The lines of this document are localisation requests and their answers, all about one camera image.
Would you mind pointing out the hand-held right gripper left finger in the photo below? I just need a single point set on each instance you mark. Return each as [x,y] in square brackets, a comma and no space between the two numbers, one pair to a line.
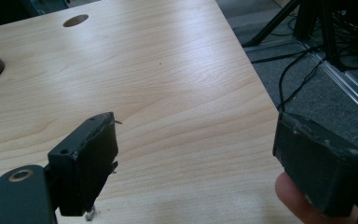
[84,165]

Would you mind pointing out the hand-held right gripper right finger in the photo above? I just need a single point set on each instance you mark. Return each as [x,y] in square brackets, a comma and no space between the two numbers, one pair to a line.
[320,168]

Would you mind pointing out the black metal stand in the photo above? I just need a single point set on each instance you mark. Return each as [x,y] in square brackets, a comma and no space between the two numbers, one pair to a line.
[326,28]

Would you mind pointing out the aluminium floor rail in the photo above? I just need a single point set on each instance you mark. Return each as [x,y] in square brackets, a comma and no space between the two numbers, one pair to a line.
[351,85]

